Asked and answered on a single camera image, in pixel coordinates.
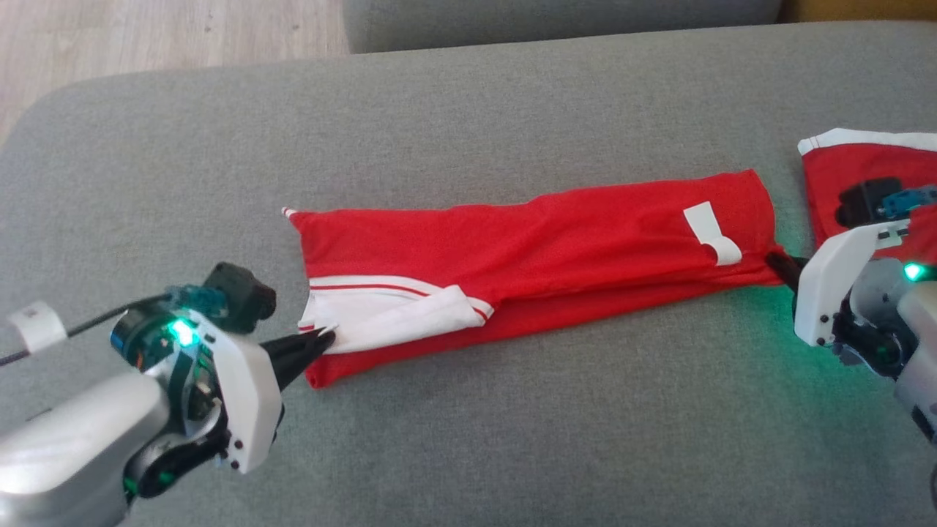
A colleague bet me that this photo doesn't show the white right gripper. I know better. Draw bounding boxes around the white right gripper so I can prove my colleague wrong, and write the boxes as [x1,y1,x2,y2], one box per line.
[765,219,937,378]

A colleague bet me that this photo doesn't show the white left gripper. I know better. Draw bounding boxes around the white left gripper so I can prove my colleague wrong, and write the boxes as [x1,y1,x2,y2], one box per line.
[110,304,337,500]

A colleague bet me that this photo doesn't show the red shorts with white band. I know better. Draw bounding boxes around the red shorts with white band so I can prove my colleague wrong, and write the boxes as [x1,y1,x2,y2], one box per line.
[797,128,937,264]

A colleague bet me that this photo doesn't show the red jersey with black numbers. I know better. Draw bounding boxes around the red jersey with black numbers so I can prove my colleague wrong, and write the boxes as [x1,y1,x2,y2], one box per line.
[282,169,788,389]

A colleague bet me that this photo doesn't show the grey sofa with yellow backrest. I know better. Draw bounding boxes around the grey sofa with yellow backrest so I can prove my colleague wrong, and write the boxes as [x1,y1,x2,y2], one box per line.
[0,0,937,527]

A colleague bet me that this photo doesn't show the thin black cable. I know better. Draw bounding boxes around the thin black cable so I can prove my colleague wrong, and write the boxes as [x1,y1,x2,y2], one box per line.
[0,291,173,367]

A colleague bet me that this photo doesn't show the white cable label tag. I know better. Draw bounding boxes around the white cable label tag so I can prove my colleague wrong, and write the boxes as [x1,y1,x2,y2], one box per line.
[7,300,68,354]

